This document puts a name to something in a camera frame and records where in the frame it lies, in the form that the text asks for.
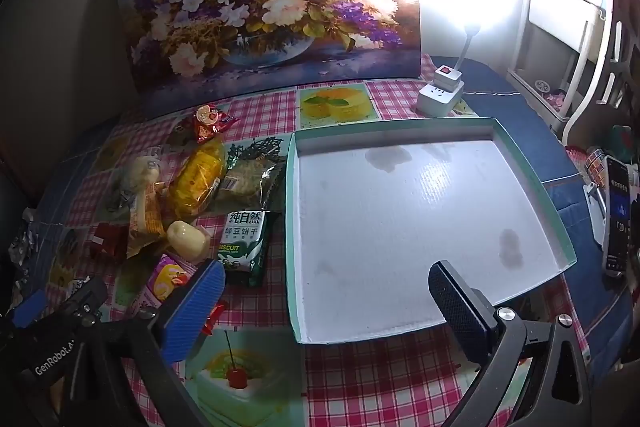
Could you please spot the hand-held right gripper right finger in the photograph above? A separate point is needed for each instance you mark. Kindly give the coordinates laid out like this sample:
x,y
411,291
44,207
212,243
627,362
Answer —
x,y
452,304

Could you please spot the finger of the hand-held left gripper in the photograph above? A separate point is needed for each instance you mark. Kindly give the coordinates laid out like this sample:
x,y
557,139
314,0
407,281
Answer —
x,y
85,299
30,309

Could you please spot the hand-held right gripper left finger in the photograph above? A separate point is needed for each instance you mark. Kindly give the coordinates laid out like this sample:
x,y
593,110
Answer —
x,y
195,307

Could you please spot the small red candy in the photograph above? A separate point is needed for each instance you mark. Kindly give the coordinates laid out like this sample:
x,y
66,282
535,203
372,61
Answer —
x,y
215,314

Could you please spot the purple pink snack packet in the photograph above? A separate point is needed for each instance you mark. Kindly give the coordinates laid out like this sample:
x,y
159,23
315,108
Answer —
x,y
167,282

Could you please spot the small dark red packet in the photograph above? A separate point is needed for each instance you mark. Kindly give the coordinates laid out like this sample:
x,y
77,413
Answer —
x,y
107,242

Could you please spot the pale yellow roll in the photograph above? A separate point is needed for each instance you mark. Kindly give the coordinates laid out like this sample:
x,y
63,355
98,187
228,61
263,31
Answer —
x,y
187,239

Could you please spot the green biscuit packet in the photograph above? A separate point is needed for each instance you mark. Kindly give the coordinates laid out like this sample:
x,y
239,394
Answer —
x,y
242,242

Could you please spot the beige orange snack packet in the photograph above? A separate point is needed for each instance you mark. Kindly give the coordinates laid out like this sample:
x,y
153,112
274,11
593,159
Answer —
x,y
147,219

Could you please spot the white box with teal rim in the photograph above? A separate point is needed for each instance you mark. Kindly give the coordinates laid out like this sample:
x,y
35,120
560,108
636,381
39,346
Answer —
x,y
400,217

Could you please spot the yellow bread packet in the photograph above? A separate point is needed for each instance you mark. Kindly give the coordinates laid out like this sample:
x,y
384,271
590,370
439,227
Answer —
x,y
197,182

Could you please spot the clear pastry packet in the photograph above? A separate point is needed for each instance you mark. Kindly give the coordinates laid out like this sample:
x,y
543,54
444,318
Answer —
x,y
247,182

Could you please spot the round bun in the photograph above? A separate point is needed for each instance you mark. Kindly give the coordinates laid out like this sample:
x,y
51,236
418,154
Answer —
x,y
140,172

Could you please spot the red snack packet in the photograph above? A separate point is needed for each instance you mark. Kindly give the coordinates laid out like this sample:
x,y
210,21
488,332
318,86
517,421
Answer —
x,y
210,122

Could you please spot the crumpled foil wrapper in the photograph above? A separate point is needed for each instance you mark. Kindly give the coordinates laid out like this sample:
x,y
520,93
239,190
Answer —
x,y
20,252

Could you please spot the pink checkered dessert tablecloth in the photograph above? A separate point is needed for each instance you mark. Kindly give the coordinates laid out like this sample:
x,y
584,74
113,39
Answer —
x,y
390,382

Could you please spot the white phone stand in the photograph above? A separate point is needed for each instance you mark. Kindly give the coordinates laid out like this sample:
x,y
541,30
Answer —
x,y
595,217

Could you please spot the smartphone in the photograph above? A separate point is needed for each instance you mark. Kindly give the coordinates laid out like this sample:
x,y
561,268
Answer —
x,y
620,217

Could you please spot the pink patterned box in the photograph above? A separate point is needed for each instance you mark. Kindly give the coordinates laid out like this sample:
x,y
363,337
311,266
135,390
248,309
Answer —
x,y
595,164

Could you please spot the white socket cube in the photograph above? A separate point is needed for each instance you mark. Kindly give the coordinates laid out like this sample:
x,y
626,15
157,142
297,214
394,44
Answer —
x,y
437,99

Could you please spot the white gooseneck lamp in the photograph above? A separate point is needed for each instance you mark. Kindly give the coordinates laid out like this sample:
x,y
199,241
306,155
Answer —
x,y
464,47

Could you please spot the white cabinet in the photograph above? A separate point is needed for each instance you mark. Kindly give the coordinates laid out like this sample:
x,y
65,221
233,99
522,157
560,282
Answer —
x,y
545,37

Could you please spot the white switch adapter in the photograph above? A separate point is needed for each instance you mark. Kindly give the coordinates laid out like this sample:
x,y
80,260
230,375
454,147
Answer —
x,y
446,77

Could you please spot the white curved rail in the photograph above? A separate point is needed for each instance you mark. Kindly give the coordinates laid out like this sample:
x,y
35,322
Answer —
x,y
585,72

